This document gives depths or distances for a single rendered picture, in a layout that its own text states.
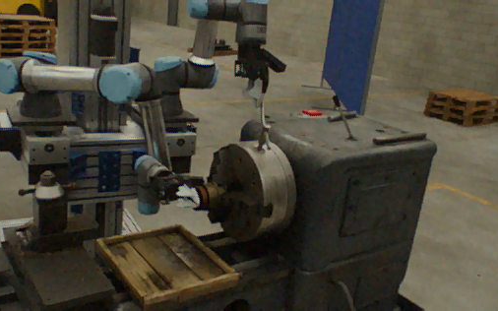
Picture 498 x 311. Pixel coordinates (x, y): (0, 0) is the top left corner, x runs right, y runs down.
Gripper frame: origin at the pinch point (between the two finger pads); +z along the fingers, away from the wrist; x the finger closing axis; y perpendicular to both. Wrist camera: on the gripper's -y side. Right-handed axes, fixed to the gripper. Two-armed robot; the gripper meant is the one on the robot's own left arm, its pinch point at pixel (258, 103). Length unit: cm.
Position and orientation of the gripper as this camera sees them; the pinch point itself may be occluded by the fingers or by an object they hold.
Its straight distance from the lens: 165.9
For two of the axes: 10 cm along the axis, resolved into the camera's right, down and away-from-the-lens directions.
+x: 5.8, 1.4, -8.0
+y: -8.1, 0.8, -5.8
